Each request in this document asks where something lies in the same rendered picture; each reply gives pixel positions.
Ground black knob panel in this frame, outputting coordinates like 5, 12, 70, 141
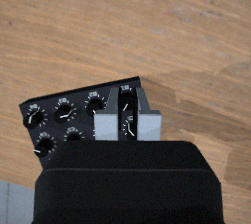
19, 76, 142, 168

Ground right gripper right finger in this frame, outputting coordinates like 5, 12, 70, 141
133, 88, 162, 141

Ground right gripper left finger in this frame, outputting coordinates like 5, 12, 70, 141
94, 87, 122, 140

